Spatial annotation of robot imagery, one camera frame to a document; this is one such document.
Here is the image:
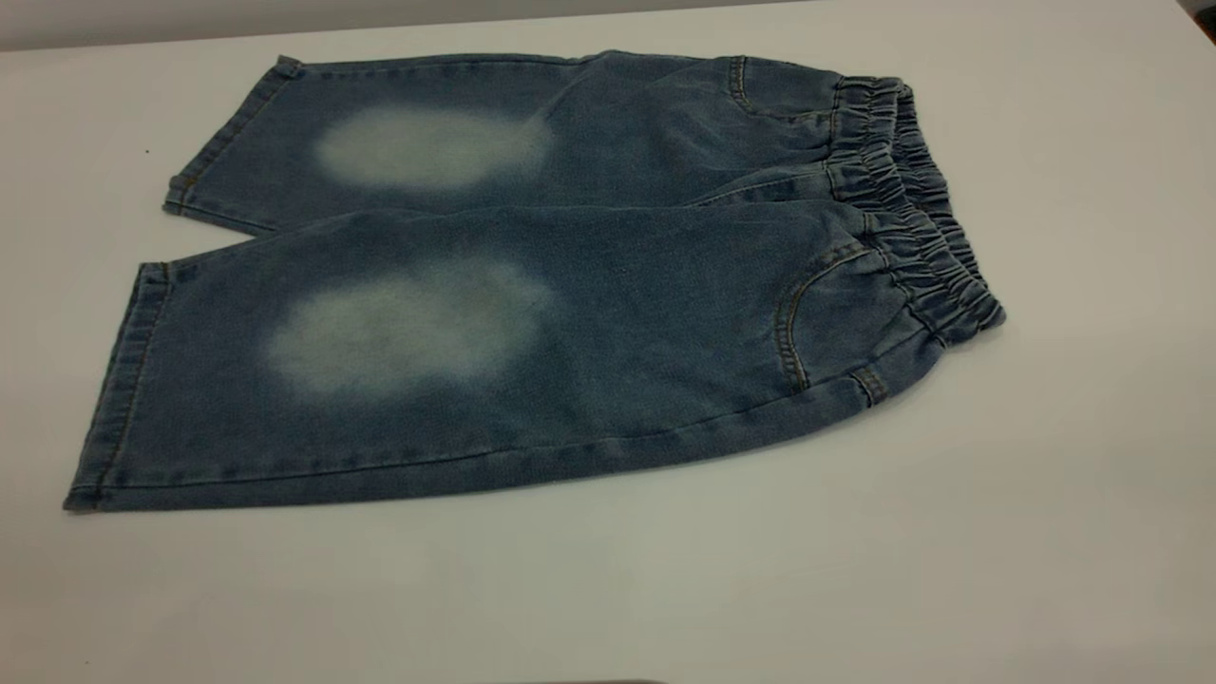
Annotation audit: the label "blue faded denim pants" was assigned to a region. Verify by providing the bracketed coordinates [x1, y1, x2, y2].
[63, 49, 1008, 514]

